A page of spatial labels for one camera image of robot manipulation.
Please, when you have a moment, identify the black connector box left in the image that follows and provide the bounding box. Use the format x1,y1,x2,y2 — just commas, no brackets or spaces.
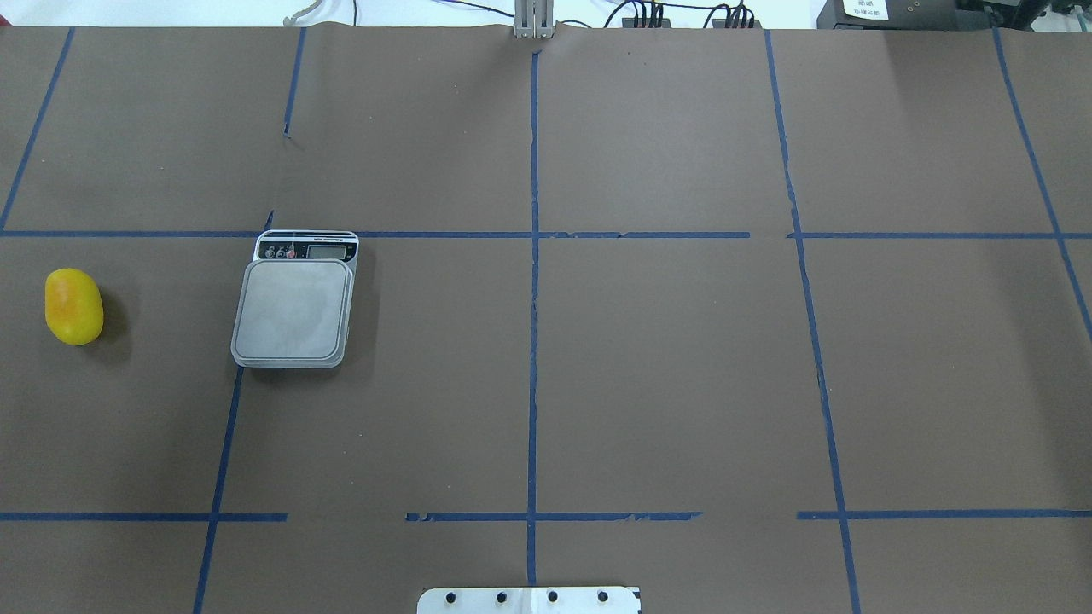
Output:
618,1,670,29

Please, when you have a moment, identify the black connector box right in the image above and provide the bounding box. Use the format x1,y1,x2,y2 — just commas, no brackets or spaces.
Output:
703,3,761,29

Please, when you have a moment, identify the silver digital kitchen scale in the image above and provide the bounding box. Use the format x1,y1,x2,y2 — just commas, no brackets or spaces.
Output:
230,229,359,369

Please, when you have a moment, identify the white metal base plate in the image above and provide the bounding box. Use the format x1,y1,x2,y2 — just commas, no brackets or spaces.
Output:
416,586,642,613

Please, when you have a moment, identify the aluminium frame post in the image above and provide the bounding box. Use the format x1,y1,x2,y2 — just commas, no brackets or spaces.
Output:
514,0,556,39

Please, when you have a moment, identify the black device with label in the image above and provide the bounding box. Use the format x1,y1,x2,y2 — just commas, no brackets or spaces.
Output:
816,1,992,32

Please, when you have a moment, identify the black connector box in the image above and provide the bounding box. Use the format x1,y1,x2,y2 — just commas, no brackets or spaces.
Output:
703,3,761,29
618,1,670,29

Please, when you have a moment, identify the brown paper table cover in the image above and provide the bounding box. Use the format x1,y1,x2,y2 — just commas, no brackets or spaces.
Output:
3,25,1089,613

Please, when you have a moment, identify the yellow mango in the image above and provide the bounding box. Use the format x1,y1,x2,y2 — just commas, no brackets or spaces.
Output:
44,268,105,346

